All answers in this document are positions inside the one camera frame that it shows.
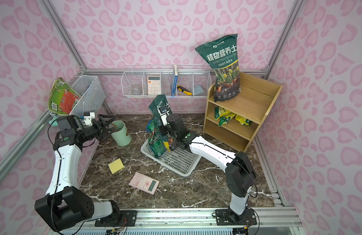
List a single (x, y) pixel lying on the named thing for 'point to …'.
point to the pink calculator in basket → (154, 85)
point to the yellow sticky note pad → (116, 166)
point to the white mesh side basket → (92, 92)
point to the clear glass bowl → (135, 92)
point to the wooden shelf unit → (237, 122)
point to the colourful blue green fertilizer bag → (155, 136)
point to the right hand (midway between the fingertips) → (160, 119)
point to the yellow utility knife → (185, 90)
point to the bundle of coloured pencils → (116, 128)
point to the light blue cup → (198, 90)
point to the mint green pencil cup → (120, 136)
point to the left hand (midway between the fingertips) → (112, 121)
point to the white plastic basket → (180, 161)
